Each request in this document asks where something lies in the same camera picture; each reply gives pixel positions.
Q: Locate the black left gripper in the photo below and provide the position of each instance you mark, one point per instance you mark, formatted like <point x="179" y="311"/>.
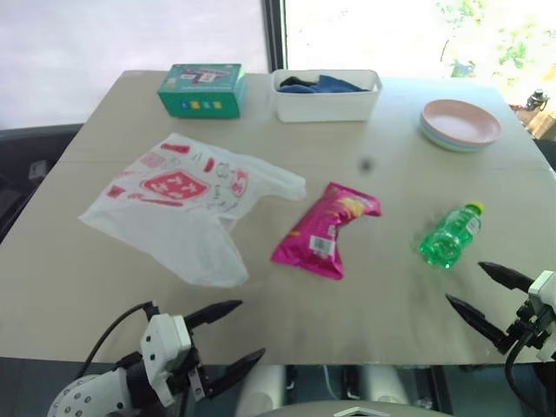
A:
<point x="196" y="373"/>

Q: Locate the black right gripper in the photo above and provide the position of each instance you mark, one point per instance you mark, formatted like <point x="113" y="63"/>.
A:
<point x="523" y="330"/>

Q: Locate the light grey rounded shape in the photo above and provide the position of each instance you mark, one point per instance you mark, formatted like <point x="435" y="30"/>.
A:
<point x="260" y="391"/>

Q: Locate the green bottle with yellow cap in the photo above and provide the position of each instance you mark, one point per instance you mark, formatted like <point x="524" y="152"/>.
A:
<point x="447" y="236"/>

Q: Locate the pink snack packet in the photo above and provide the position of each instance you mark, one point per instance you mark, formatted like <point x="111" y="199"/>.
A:
<point x="317" y="234"/>

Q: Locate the white red-printed plastic bag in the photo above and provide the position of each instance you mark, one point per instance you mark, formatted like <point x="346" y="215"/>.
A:
<point x="174" y="204"/>

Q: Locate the grey robot torso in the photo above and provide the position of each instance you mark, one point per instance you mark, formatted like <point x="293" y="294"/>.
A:
<point x="356" y="409"/>

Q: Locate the pale green plastic plate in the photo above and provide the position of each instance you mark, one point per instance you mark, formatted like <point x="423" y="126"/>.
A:
<point x="456" y="150"/>

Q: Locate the pale blue plastic plate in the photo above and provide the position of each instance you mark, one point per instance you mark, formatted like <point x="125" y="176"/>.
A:
<point x="428" y="130"/>

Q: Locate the brown background box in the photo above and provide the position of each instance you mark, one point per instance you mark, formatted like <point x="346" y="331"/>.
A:
<point x="545" y="123"/>

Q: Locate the small black background device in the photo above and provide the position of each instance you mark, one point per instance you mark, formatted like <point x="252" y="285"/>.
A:
<point x="538" y="99"/>

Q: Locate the green cardboard box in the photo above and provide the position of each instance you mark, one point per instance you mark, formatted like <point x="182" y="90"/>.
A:
<point x="200" y="93"/>

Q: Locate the white plastic storage bin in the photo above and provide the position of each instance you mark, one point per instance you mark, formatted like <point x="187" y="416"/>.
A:
<point x="323" y="106"/>

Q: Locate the black furniture beside table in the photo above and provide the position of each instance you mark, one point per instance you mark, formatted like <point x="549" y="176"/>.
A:
<point x="21" y="174"/>

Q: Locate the blue cloth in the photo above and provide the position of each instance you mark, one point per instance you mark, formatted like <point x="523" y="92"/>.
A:
<point x="336" y="84"/>

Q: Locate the black cloth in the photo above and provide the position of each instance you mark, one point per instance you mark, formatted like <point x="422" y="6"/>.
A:
<point x="297" y="81"/>

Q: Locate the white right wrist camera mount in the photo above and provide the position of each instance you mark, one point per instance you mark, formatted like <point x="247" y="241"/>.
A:
<point x="544" y="284"/>

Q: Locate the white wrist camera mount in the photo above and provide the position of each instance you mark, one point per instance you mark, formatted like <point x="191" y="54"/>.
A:
<point x="165" y="343"/>
<point x="544" y="284"/>

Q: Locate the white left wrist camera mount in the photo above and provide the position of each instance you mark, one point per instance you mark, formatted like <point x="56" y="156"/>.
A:
<point x="165" y="343"/>

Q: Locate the dark window frame post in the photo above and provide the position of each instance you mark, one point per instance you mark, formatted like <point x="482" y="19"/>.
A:
<point x="274" y="35"/>

